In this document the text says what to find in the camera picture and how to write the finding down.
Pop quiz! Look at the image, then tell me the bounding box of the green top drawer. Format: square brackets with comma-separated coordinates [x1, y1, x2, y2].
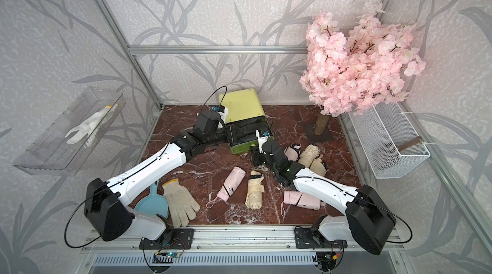
[229, 116, 274, 154]

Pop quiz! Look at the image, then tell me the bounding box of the green drawer cabinet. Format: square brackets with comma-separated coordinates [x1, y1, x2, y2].
[219, 88, 274, 154]

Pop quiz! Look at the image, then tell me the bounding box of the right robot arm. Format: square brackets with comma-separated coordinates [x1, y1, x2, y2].
[251, 140, 396, 256]

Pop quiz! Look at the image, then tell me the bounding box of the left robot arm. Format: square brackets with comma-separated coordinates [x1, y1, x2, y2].
[82, 106, 236, 241]

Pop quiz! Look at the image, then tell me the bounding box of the pink umbrella by cabinet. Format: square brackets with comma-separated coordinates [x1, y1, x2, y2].
[284, 143, 302, 161]

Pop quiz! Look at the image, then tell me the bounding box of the pink umbrella left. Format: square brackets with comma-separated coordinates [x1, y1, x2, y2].
[206, 166, 246, 209]

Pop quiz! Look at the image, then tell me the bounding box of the cream umbrella right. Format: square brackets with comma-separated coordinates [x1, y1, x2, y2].
[298, 145, 327, 177]

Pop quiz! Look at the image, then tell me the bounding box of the cream umbrella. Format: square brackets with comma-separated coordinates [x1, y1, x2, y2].
[298, 145, 327, 177]
[245, 170, 265, 210]

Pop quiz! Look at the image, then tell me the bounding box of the cream umbrella centre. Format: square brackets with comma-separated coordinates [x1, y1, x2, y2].
[245, 170, 265, 210]

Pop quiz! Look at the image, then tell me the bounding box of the pink umbrella front right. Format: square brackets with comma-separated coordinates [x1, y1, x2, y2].
[281, 191, 321, 211]

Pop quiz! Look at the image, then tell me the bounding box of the white work glove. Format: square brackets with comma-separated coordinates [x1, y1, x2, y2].
[161, 179, 201, 229]

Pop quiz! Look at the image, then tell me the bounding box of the blue dustpan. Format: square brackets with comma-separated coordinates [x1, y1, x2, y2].
[135, 182, 169, 219]

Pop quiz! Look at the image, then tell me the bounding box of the pink cherry blossom tree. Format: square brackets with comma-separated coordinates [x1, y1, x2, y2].
[300, 3, 426, 120]

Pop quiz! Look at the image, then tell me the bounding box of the white glove on shelf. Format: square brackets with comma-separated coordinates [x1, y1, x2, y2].
[65, 104, 119, 148]

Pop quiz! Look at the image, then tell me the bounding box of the brush in basket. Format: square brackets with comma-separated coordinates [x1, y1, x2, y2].
[372, 136, 423, 170]

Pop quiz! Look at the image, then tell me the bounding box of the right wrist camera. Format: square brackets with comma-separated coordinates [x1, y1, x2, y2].
[255, 130, 270, 154]

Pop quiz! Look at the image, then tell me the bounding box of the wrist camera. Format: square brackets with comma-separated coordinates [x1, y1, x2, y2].
[213, 105, 229, 122]
[255, 130, 270, 154]

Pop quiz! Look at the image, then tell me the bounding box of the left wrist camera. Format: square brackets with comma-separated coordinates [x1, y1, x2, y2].
[213, 105, 229, 122]

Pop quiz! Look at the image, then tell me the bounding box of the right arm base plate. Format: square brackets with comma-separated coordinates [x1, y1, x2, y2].
[293, 226, 347, 249]

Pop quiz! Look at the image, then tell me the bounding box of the aluminium front rail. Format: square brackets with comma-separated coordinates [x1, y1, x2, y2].
[79, 225, 406, 254]

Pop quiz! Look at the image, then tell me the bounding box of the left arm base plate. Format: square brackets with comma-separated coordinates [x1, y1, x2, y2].
[138, 229, 195, 251]

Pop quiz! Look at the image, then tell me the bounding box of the white wire basket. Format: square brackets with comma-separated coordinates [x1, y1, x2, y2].
[348, 103, 431, 179]

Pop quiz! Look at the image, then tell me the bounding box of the clear acrylic wall shelf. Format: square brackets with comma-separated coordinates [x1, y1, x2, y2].
[13, 87, 126, 176]

